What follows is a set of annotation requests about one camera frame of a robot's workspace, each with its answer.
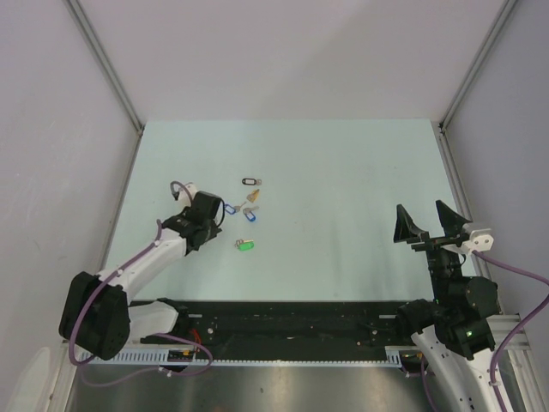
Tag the brass key with tan tag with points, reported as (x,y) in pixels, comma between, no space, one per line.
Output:
(252,197)

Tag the left aluminium frame post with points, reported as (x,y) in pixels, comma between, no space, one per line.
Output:
(100,55)

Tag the blue key tag right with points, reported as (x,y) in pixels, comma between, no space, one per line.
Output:
(249,213)

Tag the blue key tag left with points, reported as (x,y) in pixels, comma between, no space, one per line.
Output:
(233,209)

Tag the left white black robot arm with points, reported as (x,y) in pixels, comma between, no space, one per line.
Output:
(98,314)

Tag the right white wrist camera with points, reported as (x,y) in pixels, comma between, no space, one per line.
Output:
(479,238)

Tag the black key tag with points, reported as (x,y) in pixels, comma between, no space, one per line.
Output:
(251,181)

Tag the blue key tag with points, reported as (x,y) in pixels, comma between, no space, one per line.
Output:
(233,209)
(249,213)

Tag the aluminium frame post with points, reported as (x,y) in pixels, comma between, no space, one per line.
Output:
(488,43)
(100,55)

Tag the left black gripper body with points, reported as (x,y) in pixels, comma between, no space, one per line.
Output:
(212,230)

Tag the aluminium side rail right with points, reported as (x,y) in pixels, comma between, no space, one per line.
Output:
(512,363)

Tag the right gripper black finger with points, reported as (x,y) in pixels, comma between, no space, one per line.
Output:
(452,223)
(406,230)

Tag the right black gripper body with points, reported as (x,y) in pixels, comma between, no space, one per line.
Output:
(443,263)

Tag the right aluminium frame post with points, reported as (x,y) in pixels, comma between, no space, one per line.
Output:
(488,43)

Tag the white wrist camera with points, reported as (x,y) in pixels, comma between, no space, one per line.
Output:
(182,191)
(479,238)

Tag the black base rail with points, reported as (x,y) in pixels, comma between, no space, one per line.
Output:
(371,322)

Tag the green key tag with key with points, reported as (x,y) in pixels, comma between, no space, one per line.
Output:
(244,244)

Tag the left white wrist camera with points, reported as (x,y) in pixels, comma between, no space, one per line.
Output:
(182,191)

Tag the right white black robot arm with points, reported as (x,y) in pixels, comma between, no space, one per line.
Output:
(452,330)

